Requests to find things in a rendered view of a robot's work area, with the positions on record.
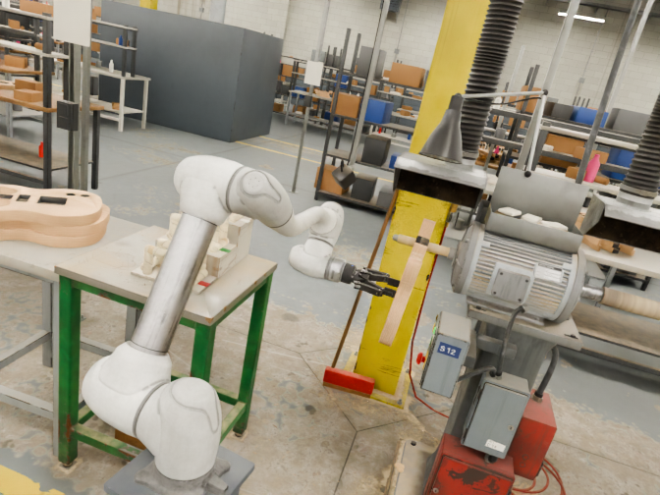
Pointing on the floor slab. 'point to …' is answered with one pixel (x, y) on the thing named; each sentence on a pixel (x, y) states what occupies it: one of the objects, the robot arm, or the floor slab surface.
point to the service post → (69, 113)
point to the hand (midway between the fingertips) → (396, 289)
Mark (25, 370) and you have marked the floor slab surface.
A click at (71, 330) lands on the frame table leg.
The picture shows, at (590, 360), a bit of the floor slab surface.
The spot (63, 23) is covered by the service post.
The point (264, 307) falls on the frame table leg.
